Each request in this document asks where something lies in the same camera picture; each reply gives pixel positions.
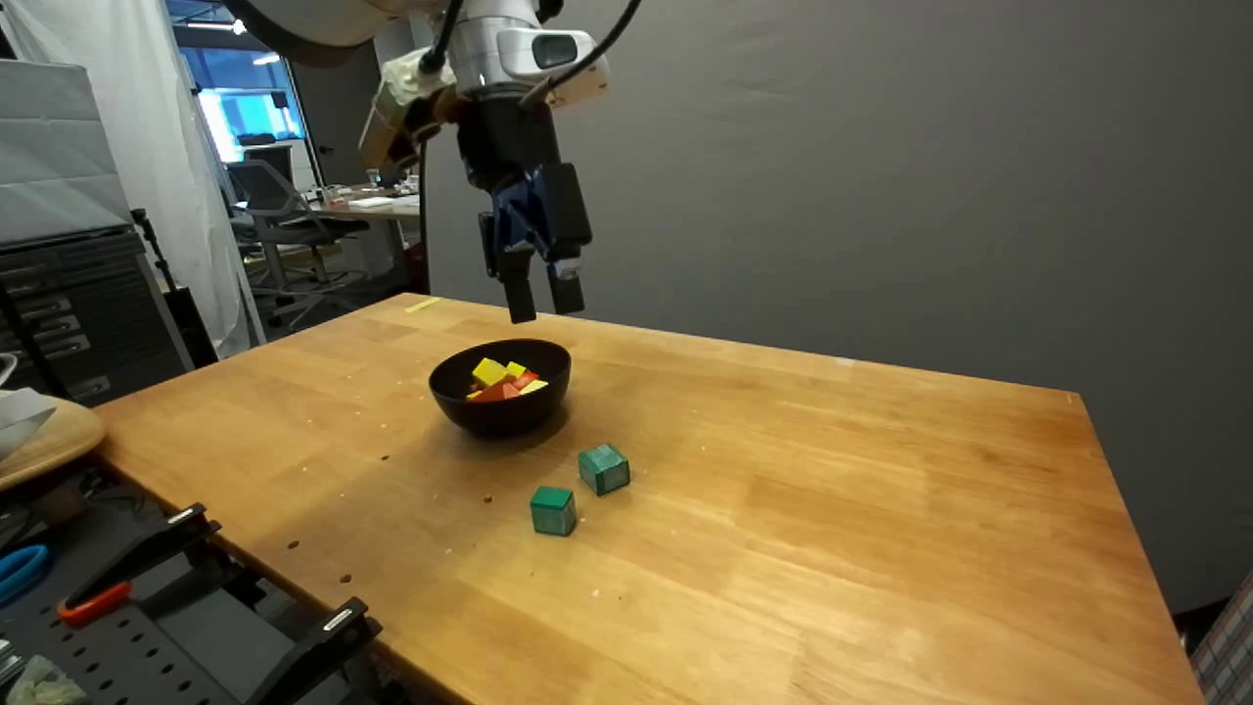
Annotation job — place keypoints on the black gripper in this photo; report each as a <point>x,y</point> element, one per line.
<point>510,142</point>

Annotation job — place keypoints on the pale yellow wooden block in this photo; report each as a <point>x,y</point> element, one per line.
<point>489,375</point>

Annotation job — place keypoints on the red triangular wooden block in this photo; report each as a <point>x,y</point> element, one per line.
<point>525,386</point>

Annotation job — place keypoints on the teal wooden block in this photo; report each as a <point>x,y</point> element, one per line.
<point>604,471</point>

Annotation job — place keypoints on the green wooden block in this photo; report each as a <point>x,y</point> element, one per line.
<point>552,512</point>

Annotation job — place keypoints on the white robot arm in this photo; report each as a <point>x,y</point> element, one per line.
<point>510,41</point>

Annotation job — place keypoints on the black bowl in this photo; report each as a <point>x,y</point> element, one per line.
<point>510,422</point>

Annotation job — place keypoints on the background desk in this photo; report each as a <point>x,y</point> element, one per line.
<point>378,207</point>

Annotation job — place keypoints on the dark door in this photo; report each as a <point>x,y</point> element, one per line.
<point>325,122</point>

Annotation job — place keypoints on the black office chair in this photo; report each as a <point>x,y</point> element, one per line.
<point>254,182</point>

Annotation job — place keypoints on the blue lit window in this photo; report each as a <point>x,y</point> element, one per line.
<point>249,111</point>

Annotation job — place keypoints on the grey fabric backdrop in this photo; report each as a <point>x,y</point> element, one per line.
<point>915,196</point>

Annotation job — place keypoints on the black drawer cabinet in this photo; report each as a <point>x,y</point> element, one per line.
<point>78,327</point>

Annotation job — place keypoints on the pale grey box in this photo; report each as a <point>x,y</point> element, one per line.
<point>65,157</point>

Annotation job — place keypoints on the round wooden board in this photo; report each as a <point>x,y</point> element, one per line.
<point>65,437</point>

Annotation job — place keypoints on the black perforated side table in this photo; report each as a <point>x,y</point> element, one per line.
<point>168,652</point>

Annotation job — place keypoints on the white crumpled cloth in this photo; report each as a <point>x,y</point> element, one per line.
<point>22,418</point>

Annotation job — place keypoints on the blue round object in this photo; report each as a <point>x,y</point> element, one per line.
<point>32,565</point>

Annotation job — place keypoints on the white plastic part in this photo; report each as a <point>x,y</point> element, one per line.
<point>40,682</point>

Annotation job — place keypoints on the grey checked fabric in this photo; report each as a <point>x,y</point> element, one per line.
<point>1236,652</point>

